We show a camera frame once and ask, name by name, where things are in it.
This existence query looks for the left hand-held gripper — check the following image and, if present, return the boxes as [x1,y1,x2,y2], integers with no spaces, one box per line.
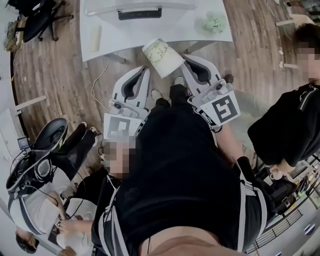
[102,65,151,142]

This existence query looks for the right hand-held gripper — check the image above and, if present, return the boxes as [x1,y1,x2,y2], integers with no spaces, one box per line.
[180,53,242,128]

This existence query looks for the white patterned paper cup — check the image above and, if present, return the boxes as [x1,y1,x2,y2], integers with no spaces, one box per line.
[141,37,186,79]

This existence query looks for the clear plastic storage box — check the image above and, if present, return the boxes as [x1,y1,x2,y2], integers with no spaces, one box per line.
[83,0,197,21]

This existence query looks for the person's right forearm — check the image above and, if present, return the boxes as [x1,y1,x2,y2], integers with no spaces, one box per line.
[216,121,244,161]

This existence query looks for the person's black trousers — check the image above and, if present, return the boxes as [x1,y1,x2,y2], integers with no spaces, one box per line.
[154,83,191,109]

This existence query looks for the pale green fuzzy bundle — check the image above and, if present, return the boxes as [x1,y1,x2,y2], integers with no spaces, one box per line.
[200,10,228,35]

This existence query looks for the cream rectangular block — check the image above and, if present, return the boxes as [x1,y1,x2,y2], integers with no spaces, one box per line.
[89,24,103,53]

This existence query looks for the person's black shirt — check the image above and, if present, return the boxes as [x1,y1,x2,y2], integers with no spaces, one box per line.
[91,102,276,256]

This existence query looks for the black round seat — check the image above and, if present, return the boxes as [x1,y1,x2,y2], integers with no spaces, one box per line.
[32,117,69,151]

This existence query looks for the black office chair with headrest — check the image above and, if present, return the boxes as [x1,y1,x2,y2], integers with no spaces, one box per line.
[7,0,75,44]

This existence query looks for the grey and black backpack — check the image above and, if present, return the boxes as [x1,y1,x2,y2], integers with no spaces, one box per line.
[5,149,55,199]

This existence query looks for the small black monitor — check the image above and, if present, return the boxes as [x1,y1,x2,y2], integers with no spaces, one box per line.
[17,136,32,151]

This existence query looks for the white curved desk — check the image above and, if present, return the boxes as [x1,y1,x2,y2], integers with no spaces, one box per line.
[0,49,49,176]

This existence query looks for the person's bare neck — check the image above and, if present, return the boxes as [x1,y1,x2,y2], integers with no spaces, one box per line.
[143,226,224,256]

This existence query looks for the white floor cable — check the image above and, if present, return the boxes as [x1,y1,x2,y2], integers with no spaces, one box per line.
[90,59,111,109]

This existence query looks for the grey harness strap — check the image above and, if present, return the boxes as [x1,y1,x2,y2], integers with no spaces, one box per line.
[97,196,129,256]
[235,171,269,252]

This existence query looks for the black wire shelf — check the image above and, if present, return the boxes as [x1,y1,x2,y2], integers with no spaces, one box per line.
[249,154,320,252]

